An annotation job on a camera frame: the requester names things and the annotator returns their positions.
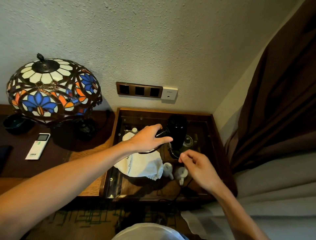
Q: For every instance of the person's left hand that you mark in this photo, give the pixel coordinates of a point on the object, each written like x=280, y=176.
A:
x=145, y=139

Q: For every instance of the person's right hand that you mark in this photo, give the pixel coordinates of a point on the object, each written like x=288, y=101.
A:
x=201, y=170

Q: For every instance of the black hair dryer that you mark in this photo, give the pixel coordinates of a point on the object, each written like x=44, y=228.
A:
x=176, y=128

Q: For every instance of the person's left forearm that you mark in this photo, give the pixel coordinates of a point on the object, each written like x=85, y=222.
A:
x=61, y=188

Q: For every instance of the person's white shirt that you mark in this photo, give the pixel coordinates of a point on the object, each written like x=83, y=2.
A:
x=148, y=232

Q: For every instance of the clear water bottle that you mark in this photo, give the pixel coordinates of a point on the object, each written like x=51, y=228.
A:
x=134, y=130

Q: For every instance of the white ceramic cup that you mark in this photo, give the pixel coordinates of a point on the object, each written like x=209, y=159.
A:
x=181, y=173
x=168, y=169

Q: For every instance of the wooden glass-top cabinet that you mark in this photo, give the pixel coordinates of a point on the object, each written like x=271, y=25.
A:
x=148, y=111

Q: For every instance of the dark green electric kettle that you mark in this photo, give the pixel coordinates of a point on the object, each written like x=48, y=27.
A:
x=188, y=141

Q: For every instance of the wooden desk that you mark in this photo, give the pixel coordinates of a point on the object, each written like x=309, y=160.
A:
x=91, y=188

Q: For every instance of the dark brown desk mat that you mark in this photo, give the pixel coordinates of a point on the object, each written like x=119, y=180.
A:
x=56, y=160

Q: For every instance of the brown curtain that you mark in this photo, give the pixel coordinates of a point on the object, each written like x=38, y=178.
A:
x=279, y=99

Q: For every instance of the white remote control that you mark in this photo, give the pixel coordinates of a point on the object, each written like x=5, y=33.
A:
x=37, y=147

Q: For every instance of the stained glass table lamp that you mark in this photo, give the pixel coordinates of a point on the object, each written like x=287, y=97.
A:
x=47, y=79

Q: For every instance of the black ashtray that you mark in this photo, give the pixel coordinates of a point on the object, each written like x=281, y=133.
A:
x=18, y=124

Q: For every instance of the black phone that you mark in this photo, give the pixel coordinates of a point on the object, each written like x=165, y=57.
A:
x=5, y=158

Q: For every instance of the brown triple wall socket panel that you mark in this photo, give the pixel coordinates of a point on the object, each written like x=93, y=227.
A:
x=139, y=90

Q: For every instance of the white wall socket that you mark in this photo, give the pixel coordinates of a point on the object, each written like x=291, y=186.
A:
x=169, y=93

